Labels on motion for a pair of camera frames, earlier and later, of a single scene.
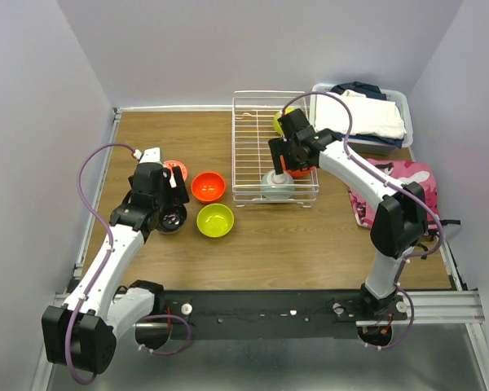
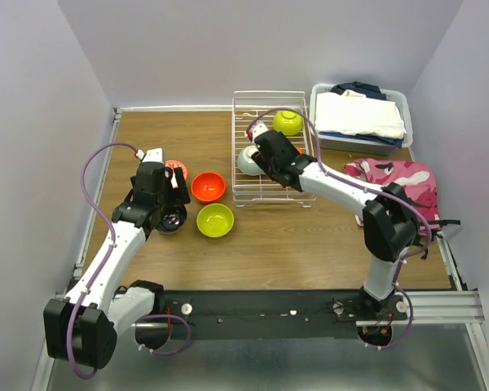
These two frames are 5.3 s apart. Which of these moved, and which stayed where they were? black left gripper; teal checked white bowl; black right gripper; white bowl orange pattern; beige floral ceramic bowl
Moved: teal checked white bowl; black right gripper
Stayed: white bowl orange pattern; beige floral ceramic bowl; black left gripper
